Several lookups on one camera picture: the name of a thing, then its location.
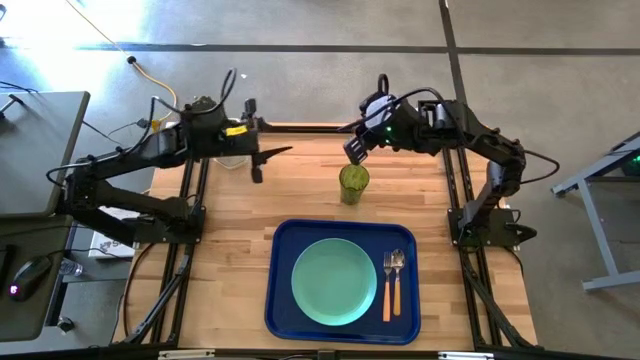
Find white plant pot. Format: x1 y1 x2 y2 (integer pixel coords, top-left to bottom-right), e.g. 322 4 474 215
212 117 250 170

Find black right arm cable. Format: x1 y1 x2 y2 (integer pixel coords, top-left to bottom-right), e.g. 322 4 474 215
349 73 447 132

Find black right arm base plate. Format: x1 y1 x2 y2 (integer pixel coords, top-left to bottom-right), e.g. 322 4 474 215
447 207 525 250

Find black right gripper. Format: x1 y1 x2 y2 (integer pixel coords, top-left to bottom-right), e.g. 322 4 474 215
343 92 405 167

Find thin black floor cable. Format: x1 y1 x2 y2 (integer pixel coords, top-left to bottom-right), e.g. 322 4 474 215
81 118 151 150

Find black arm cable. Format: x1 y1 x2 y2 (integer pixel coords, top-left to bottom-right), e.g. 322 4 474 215
349 73 447 132
149 67 239 117

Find fork with wooden handle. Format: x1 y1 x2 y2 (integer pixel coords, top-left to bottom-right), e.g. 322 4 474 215
382 251 394 323

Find grey desk top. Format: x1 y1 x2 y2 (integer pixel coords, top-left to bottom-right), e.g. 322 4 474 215
0 91 91 217

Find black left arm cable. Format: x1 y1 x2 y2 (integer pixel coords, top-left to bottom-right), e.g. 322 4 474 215
149 67 239 117

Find grey metal table frame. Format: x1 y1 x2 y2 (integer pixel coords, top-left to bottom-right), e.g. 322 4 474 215
551 132 640 293

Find spoon with wooden handle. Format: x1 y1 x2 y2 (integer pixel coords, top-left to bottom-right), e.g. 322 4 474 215
391 248 407 317

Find black computer mouse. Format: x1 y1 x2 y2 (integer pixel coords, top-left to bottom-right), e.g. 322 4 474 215
8 255 53 302

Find green glass cup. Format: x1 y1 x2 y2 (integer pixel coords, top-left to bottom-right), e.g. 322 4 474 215
338 163 372 206

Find blue plastic tray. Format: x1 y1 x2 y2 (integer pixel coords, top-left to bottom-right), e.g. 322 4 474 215
264 218 422 346

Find white printed box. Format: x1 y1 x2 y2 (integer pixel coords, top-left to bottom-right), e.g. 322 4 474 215
88 204 137 260

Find green plate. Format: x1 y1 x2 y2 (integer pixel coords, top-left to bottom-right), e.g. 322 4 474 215
290 237 379 327

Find black device with green light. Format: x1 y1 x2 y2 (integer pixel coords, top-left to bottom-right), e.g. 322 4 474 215
619 153 640 177

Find black diagonal frame brace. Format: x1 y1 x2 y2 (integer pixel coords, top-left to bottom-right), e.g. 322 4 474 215
469 277 539 349
122 254 192 346

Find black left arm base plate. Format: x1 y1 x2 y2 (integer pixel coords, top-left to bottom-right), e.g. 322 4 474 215
132 205 207 246

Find black desk surface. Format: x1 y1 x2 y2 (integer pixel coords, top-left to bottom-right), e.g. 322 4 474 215
0 214 75 342

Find clear water bottle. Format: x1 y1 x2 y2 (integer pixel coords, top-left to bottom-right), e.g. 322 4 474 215
59 258 84 278

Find yellow extension cable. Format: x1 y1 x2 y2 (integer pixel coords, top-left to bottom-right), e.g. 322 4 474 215
64 0 178 134

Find black aluminium frame rail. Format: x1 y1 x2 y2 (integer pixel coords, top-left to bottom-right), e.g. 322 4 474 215
0 343 640 360
457 147 506 347
441 147 489 347
257 123 354 135
169 158 211 346
149 158 196 346

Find black desk support beam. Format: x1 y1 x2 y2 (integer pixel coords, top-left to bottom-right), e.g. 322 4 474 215
54 207 140 246

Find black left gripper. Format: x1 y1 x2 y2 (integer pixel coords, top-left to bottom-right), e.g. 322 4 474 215
179 97 294 185

